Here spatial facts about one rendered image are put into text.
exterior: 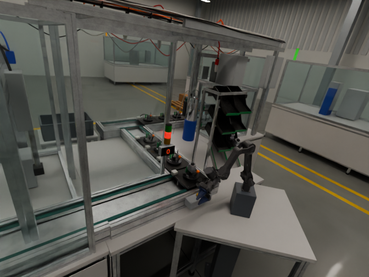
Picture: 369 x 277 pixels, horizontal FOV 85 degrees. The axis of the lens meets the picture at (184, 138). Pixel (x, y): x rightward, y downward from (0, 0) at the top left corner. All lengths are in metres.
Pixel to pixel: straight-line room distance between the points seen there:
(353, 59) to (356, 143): 5.25
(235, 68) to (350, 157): 3.39
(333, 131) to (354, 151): 0.54
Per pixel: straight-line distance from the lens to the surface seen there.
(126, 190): 1.56
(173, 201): 1.46
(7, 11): 0.81
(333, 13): 10.48
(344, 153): 5.25
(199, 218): 1.53
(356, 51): 9.92
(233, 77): 2.64
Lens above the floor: 1.94
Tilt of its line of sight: 24 degrees down
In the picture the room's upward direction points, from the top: 8 degrees clockwise
